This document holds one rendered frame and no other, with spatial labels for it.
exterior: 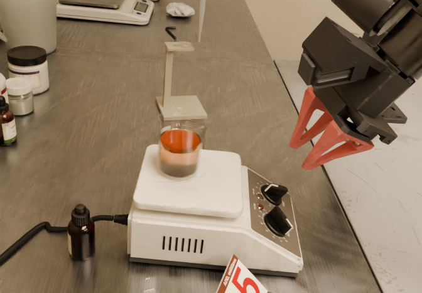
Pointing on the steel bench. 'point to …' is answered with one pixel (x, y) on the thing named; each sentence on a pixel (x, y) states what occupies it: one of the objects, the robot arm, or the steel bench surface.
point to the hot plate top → (193, 186)
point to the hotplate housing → (205, 240)
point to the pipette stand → (171, 76)
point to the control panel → (288, 241)
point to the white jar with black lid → (29, 66)
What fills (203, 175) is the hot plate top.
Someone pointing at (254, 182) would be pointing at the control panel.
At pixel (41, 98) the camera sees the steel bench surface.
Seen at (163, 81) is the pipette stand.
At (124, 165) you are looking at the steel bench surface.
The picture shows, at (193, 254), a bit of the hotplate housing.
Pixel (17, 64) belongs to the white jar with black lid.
